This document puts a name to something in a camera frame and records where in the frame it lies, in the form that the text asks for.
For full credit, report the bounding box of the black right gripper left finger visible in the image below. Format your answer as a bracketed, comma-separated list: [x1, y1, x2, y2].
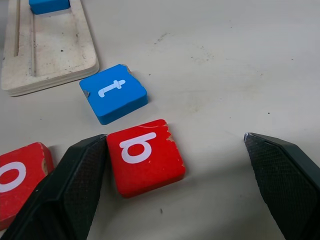
[0, 133, 109, 240]

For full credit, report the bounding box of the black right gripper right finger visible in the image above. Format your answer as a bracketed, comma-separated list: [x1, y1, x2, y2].
[243, 132, 320, 240]

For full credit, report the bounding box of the red letter o block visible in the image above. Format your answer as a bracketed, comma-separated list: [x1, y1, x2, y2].
[0, 141, 55, 231]

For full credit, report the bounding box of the red letter b block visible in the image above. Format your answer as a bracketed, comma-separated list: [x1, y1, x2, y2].
[106, 118, 186, 199]

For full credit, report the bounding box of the blue letter t block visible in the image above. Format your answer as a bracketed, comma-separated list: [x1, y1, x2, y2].
[79, 63, 149, 126]

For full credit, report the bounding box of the light wooden letter tray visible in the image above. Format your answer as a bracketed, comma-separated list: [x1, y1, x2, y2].
[0, 0, 100, 97]

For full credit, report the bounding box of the blue letter block in tray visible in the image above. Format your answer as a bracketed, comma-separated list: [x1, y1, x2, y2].
[28, 0, 71, 16]

